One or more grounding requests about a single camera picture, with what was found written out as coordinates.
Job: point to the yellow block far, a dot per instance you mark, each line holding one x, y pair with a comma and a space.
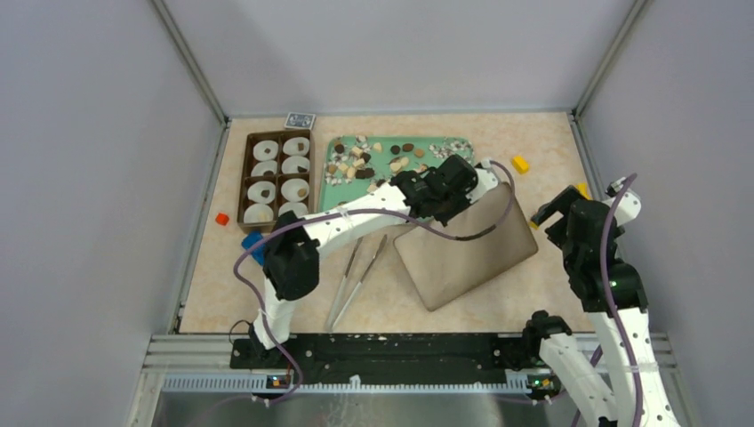
520, 164

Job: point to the red small block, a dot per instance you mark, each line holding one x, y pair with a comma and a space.
222, 219

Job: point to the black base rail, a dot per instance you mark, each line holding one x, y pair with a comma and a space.
393, 359

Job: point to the blue playing card deck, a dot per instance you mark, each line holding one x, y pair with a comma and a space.
300, 121

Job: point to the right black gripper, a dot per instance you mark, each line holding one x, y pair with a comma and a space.
561, 203

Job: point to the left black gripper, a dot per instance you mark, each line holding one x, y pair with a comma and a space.
464, 195

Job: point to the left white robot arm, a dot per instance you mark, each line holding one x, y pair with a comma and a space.
295, 247

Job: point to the brown chocolate box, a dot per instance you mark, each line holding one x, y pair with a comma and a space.
277, 177

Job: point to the blue small block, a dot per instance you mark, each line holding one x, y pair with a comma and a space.
254, 238

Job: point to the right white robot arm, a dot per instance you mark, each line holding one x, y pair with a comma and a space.
620, 384

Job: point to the green floral tray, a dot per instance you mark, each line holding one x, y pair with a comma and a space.
357, 164

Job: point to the yellow block near wall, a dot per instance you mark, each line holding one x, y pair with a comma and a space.
584, 190

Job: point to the brown box lid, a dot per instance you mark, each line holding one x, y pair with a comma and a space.
443, 270

